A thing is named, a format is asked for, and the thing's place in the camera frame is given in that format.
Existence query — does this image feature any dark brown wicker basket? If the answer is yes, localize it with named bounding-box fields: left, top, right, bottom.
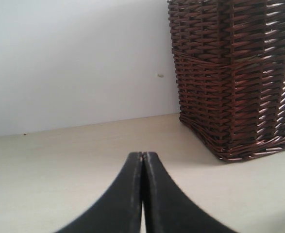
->
left=168, top=0, right=285, bottom=162

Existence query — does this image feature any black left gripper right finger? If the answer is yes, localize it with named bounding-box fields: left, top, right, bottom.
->
left=142, top=152, right=234, bottom=233

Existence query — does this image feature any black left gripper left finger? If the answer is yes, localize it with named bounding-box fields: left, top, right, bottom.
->
left=58, top=152, right=143, bottom=233

